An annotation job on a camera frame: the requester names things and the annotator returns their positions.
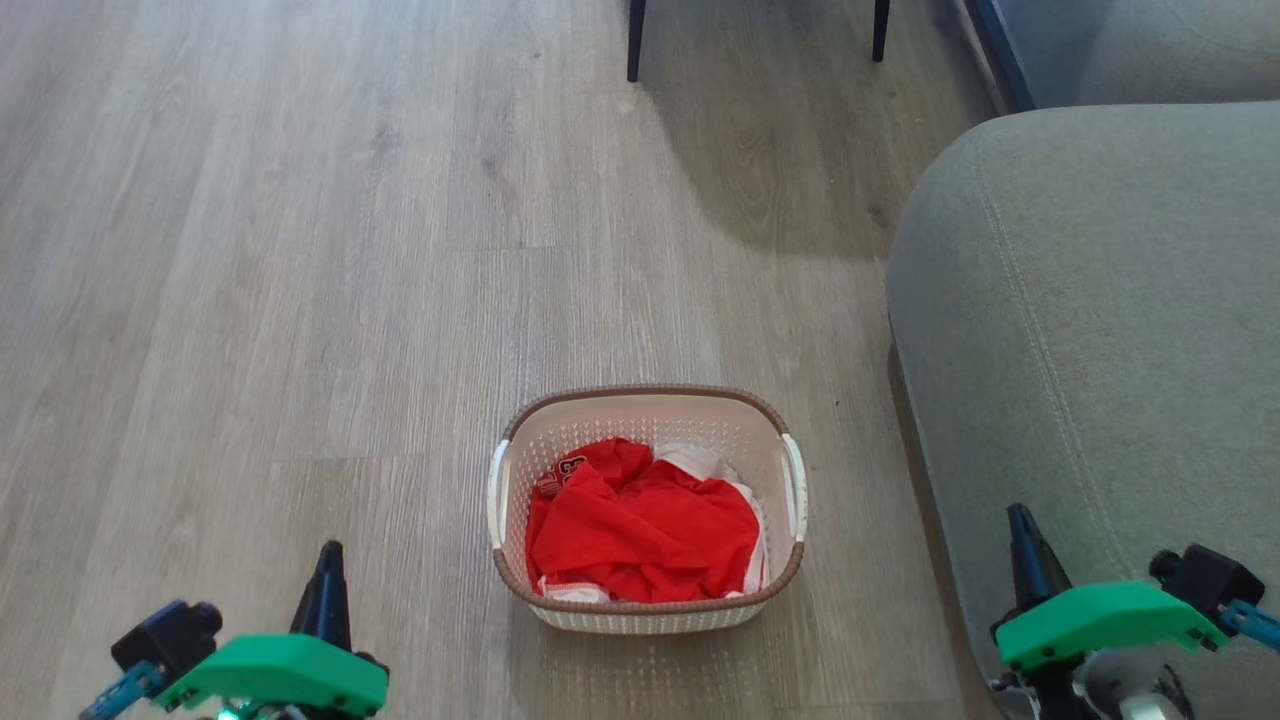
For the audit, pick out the grey fabric sofa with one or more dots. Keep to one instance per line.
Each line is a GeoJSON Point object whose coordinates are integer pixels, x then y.
{"type": "Point", "coordinates": [1100, 320]}

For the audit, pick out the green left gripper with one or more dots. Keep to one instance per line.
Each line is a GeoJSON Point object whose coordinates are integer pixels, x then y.
{"type": "Point", "coordinates": [280, 675]}

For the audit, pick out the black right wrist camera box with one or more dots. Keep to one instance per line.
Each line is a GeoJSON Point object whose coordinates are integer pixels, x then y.
{"type": "Point", "coordinates": [1208, 580]}

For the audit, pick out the blue wrist connector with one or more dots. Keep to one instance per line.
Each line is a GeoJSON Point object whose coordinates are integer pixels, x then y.
{"type": "Point", "coordinates": [1255, 625]}
{"type": "Point", "coordinates": [115, 695]}

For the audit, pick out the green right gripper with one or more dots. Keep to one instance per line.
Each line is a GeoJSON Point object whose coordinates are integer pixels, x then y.
{"type": "Point", "coordinates": [1100, 620]}

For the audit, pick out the black chair leg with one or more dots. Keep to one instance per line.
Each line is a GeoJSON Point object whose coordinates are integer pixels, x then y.
{"type": "Point", "coordinates": [636, 40]}
{"type": "Point", "coordinates": [880, 28]}

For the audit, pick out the beige laundry basket brown rim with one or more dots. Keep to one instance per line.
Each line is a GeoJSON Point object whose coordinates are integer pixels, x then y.
{"type": "Point", "coordinates": [640, 412]}

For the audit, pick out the white garment red trim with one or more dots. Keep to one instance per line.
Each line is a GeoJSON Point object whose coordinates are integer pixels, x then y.
{"type": "Point", "coordinates": [705, 460]}

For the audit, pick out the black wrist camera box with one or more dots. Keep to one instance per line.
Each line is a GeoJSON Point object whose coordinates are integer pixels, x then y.
{"type": "Point", "coordinates": [1208, 580]}
{"type": "Point", "coordinates": [165, 638]}

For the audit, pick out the grey sofa section dark base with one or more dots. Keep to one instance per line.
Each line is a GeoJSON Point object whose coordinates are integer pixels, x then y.
{"type": "Point", "coordinates": [1150, 50]}

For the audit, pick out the blue right wrist connector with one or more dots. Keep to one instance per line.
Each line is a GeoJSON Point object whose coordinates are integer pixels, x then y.
{"type": "Point", "coordinates": [1255, 625]}

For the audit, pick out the blue left wrist connector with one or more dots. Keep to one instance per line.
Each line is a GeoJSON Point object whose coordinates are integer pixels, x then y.
{"type": "Point", "coordinates": [115, 695]}

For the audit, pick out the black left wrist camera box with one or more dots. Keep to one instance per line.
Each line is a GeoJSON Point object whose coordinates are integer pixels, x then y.
{"type": "Point", "coordinates": [165, 638]}

